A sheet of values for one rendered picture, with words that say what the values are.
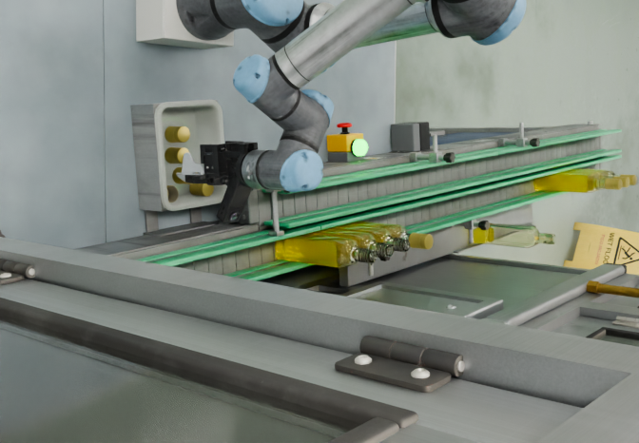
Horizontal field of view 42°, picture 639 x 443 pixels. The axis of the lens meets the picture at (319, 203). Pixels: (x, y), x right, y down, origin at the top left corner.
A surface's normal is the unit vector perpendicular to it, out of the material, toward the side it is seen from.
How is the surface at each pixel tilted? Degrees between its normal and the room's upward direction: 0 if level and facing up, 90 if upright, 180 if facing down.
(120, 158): 0
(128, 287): 90
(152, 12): 90
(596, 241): 79
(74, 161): 0
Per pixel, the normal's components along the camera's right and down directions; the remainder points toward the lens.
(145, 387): -0.05, -0.99
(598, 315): -0.67, 0.14
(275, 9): 0.65, 0.02
